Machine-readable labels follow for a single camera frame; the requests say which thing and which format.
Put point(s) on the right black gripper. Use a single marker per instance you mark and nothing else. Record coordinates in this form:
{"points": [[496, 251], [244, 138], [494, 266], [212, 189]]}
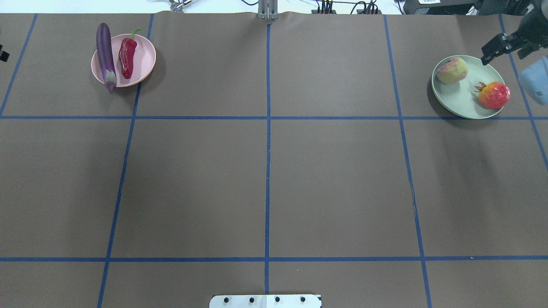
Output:
{"points": [[532, 31]]}

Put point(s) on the red yellow pomegranate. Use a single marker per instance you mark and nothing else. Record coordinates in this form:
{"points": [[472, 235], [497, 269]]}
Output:
{"points": [[494, 95]]}

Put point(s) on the peach fruit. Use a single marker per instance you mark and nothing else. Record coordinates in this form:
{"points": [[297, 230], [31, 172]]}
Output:
{"points": [[453, 71]]}

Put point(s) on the red chili pepper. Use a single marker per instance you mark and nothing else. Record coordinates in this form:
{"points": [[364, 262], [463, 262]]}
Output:
{"points": [[126, 54]]}

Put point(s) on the purple eggplant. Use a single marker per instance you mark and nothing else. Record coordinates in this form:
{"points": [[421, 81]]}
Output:
{"points": [[105, 57]]}

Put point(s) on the green plate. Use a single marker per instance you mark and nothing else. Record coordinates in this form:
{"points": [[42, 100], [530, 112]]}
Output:
{"points": [[461, 98]]}

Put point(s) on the pink plate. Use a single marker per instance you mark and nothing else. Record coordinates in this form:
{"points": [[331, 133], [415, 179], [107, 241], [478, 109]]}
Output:
{"points": [[144, 59]]}

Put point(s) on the aluminium frame post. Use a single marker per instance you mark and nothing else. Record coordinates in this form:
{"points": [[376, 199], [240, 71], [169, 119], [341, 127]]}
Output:
{"points": [[268, 10]]}

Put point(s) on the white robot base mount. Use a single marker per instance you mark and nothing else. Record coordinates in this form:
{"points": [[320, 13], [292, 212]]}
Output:
{"points": [[267, 301]]}

